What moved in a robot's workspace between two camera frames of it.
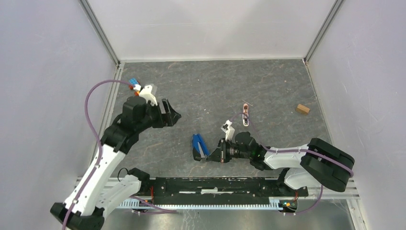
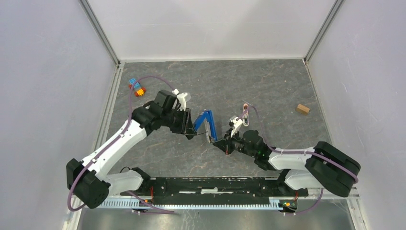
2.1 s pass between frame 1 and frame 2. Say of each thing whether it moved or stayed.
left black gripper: moved
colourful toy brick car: stayed
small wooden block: stayed
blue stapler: moved
